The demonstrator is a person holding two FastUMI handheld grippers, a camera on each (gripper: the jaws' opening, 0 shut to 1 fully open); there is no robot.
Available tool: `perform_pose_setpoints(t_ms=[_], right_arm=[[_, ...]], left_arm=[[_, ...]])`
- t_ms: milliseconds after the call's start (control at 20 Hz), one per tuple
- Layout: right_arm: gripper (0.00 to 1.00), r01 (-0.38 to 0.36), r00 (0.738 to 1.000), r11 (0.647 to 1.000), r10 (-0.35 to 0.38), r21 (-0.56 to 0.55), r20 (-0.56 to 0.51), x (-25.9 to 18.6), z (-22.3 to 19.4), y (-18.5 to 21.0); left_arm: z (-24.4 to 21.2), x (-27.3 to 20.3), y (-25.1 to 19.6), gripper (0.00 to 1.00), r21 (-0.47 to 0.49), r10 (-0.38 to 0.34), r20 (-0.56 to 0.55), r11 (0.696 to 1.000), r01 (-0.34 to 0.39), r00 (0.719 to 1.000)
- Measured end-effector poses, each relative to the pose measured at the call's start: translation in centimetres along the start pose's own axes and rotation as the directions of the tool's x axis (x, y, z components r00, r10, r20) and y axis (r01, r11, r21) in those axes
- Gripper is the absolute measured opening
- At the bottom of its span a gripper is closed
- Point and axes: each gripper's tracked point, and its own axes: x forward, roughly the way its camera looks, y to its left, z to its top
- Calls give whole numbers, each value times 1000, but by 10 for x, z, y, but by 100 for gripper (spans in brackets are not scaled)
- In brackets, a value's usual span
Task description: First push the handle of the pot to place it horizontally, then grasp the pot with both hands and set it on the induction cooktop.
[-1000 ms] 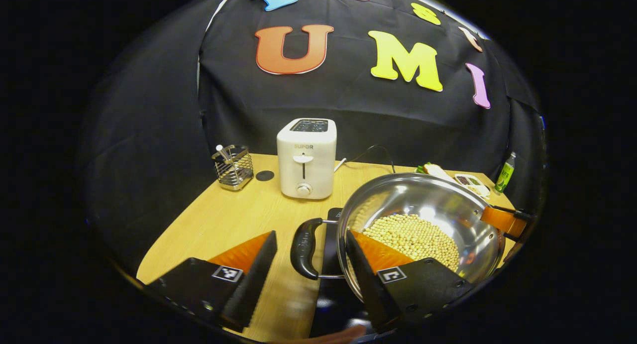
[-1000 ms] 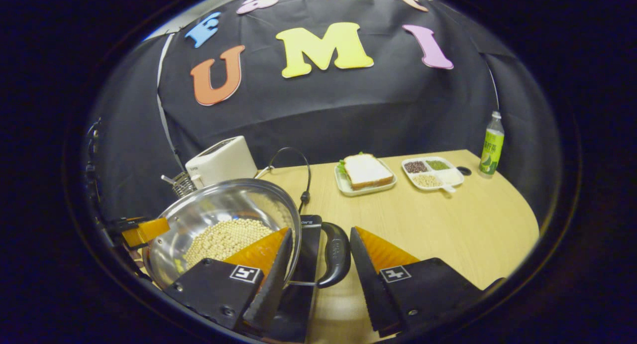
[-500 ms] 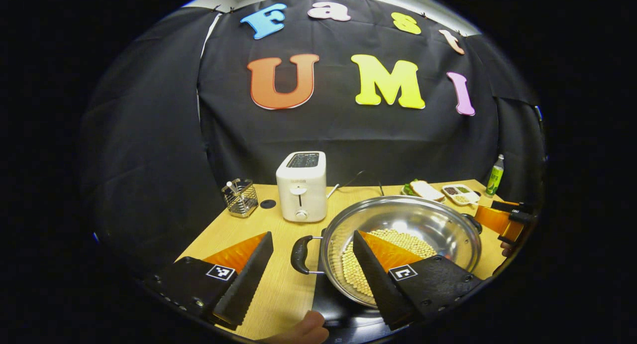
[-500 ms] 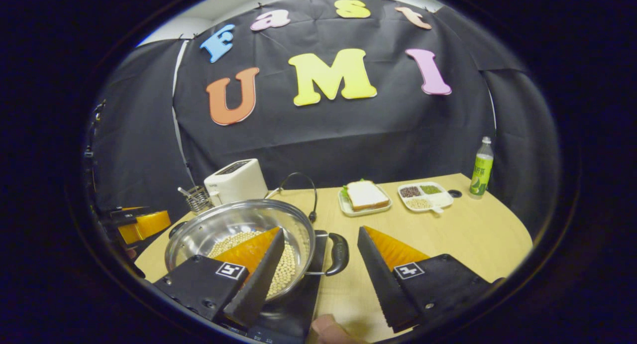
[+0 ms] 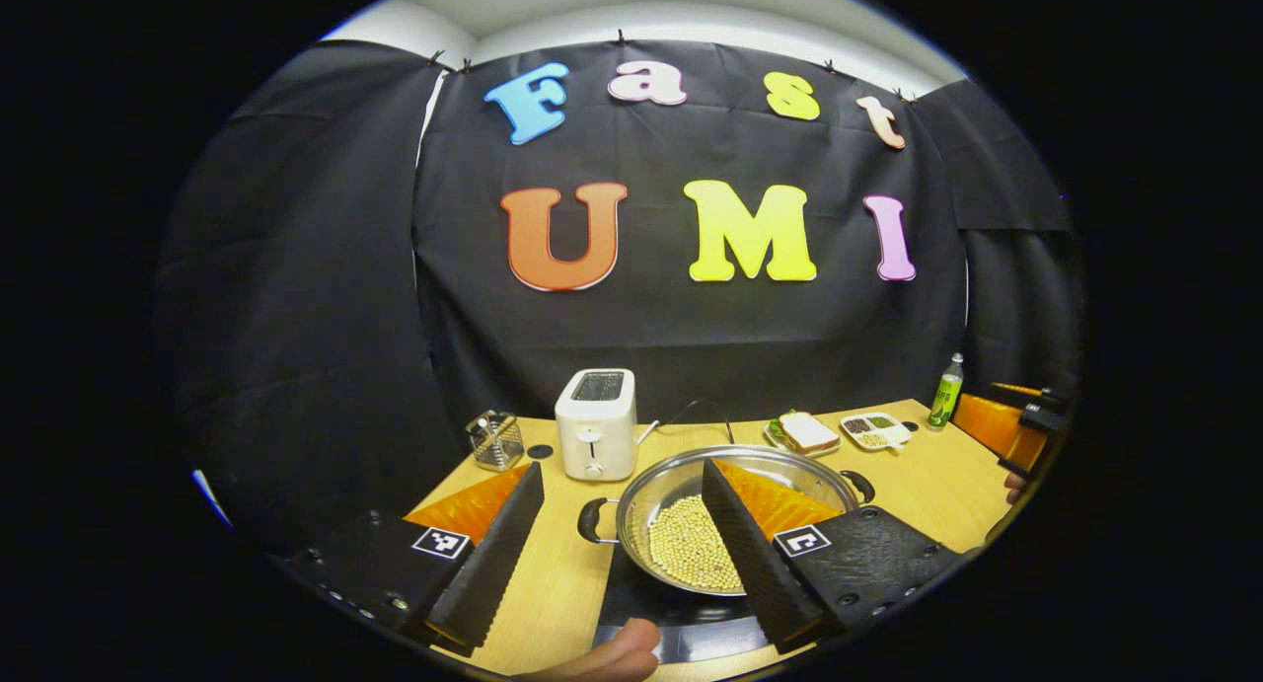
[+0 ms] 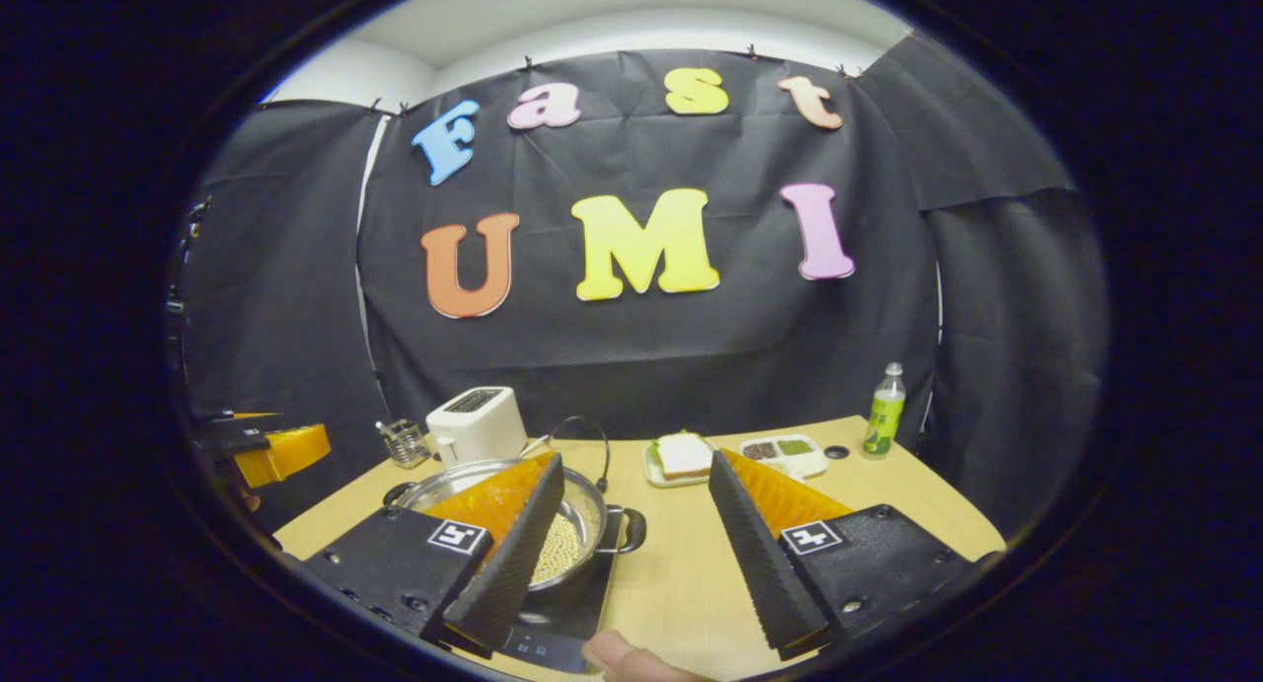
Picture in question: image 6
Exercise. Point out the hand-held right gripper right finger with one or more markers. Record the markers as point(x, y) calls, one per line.
point(765, 564)

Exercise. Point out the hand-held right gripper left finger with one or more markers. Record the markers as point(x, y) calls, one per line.
point(508, 564)

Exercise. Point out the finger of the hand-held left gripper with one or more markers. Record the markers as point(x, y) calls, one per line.
point(286, 455)

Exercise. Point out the black induction cooktop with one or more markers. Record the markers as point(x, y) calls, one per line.
point(577, 608)

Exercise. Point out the steel pot with beans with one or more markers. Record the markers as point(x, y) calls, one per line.
point(582, 514)

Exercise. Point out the white compartment seasoning tray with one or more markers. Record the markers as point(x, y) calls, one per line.
point(784, 452)

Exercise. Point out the white bread sandwich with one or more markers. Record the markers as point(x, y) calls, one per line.
point(684, 455)

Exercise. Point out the white toaster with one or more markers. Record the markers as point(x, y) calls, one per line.
point(479, 427)

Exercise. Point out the white square plate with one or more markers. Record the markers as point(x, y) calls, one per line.
point(653, 475)

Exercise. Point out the green drink bottle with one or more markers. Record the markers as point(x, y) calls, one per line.
point(884, 416)

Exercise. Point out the black backdrop cloth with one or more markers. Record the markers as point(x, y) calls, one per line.
point(641, 356)

